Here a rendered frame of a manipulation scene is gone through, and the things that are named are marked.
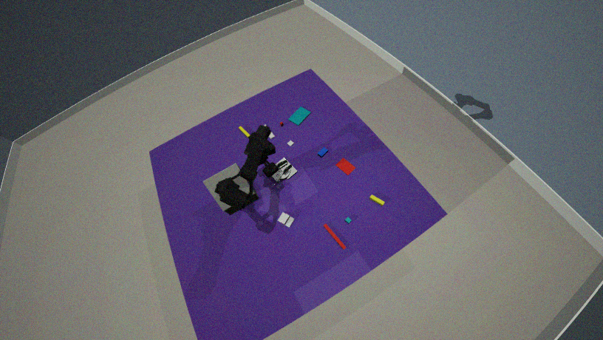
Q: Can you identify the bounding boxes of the teal flat rectangular plate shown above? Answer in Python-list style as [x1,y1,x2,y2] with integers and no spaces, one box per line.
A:
[288,106,311,125]

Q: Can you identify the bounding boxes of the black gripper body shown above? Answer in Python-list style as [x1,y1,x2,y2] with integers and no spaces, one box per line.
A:
[259,152,279,177]

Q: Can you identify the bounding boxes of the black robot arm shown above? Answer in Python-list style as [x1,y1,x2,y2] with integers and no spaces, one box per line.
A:
[215,126,276,210]

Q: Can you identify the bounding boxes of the red flat rectangular plate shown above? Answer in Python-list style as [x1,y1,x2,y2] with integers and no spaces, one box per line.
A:
[336,158,355,175]

